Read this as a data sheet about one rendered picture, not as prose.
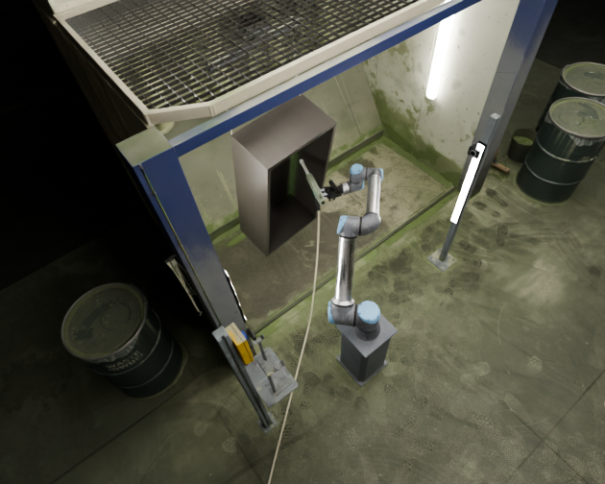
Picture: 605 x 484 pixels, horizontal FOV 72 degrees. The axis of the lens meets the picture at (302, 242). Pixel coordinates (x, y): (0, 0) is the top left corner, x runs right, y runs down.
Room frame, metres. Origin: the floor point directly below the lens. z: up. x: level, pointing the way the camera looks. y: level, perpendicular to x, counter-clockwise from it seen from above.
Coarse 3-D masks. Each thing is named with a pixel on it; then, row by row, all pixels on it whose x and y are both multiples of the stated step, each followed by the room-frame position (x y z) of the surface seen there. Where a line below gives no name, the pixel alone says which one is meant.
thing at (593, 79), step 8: (576, 64) 3.71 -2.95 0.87; (584, 64) 3.70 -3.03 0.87; (592, 64) 3.69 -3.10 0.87; (568, 72) 3.60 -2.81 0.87; (576, 72) 3.59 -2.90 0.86; (584, 72) 3.58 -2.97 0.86; (592, 72) 3.57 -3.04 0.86; (600, 72) 3.55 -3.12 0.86; (568, 80) 3.48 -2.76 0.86; (576, 80) 3.47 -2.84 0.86; (584, 80) 3.46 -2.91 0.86; (592, 80) 3.44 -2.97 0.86; (600, 80) 3.43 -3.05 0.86; (584, 88) 3.32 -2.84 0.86; (592, 88) 3.31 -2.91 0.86; (600, 88) 3.30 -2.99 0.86
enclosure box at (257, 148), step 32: (256, 128) 2.17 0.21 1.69; (288, 128) 2.17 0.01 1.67; (320, 128) 2.17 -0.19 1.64; (256, 160) 1.92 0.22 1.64; (288, 160) 2.55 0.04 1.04; (320, 160) 2.35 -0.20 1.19; (256, 192) 1.98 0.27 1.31; (288, 192) 2.65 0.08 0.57; (256, 224) 2.06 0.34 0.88; (288, 224) 2.35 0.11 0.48
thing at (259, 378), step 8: (272, 352) 1.04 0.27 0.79; (248, 368) 0.96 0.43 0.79; (256, 368) 0.95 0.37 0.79; (256, 376) 0.90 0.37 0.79; (264, 376) 0.89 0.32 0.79; (256, 384) 0.85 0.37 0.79; (264, 384) 0.85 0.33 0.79; (296, 384) 0.83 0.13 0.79; (264, 392) 0.80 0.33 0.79; (264, 400) 0.75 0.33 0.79; (272, 400) 0.74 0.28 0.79
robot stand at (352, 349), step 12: (384, 324) 1.23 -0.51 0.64; (348, 336) 1.17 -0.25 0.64; (384, 336) 1.14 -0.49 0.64; (348, 348) 1.16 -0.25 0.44; (360, 348) 1.07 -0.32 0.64; (372, 348) 1.07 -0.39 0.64; (384, 348) 1.13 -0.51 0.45; (348, 360) 1.16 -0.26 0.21; (360, 360) 1.05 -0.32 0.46; (372, 360) 1.07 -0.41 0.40; (384, 360) 1.15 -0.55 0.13; (348, 372) 1.13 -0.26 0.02; (360, 372) 1.05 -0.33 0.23; (372, 372) 1.08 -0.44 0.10; (360, 384) 1.02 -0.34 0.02
